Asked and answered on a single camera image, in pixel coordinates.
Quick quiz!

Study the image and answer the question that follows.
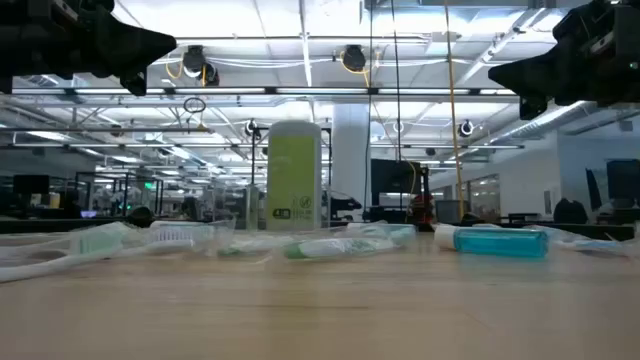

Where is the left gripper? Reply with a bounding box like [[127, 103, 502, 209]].
[[0, 0, 178, 97]]

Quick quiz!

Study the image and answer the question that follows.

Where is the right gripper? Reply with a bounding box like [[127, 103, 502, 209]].
[[488, 0, 640, 121]]

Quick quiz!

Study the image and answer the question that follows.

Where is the blue mouthwash bottle white cap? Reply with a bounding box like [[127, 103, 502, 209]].
[[432, 224, 551, 260]]

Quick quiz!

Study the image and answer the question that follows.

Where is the blue toothbrush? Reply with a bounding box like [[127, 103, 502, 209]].
[[524, 223, 640, 259]]

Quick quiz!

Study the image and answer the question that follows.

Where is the green toothbrush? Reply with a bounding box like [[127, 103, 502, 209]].
[[215, 233, 301, 258], [0, 221, 132, 284], [279, 223, 418, 261]]

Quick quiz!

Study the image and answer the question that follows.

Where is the black chair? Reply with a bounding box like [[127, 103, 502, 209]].
[[553, 198, 590, 225]]

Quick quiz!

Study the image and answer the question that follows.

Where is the black monitor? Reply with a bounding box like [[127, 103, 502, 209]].
[[13, 174, 51, 197], [606, 158, 640, 201], [369, 158, 425, 195]]

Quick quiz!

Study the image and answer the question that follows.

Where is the black round object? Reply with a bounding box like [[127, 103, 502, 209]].
[[126, 205, 156, 227]]

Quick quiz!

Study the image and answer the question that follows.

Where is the red and black machine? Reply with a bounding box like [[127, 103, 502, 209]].
[[408, 192, 436, 226]]

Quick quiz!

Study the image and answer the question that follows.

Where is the green wipes canister white lid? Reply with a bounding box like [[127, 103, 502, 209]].
[[265, 120, 323, 232]]

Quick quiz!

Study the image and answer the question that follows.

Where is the white column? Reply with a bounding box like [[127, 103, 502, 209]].
[[332, 102, 372, 221]]

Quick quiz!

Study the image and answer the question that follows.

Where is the black metal frame cell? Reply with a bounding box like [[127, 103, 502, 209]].
[[74, 171, 165, 217]]

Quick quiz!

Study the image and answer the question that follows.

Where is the thin black hanging cable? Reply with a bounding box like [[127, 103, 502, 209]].
[[363, 0, 375, 204]]

